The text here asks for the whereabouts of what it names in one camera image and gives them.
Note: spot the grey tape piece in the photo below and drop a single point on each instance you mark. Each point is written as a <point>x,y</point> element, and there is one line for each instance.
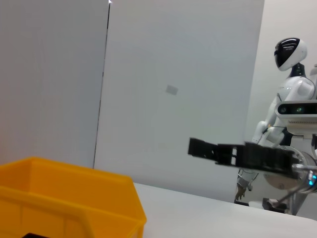
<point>172,90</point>

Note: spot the white black humanoid robot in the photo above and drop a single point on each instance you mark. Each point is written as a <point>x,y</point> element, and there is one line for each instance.
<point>294,89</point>

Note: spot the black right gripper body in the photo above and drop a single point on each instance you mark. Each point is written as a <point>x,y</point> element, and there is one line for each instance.
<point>260,156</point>

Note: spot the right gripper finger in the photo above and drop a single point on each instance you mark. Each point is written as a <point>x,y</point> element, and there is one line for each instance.
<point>201,148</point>

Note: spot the yellow plastic bin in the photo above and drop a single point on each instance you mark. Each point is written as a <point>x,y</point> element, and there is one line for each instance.
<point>62,193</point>

